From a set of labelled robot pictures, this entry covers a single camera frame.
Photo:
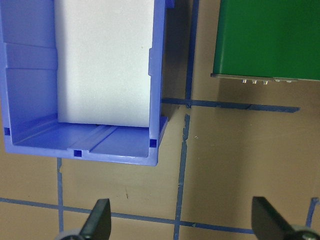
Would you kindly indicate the green conveyor belt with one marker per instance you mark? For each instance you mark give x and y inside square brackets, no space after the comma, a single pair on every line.
[270,37]

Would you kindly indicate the blue plastic storage bin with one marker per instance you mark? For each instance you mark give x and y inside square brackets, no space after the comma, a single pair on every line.
[30,95]

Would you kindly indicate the white foam pad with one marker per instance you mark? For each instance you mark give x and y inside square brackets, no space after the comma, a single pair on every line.
[105,62]

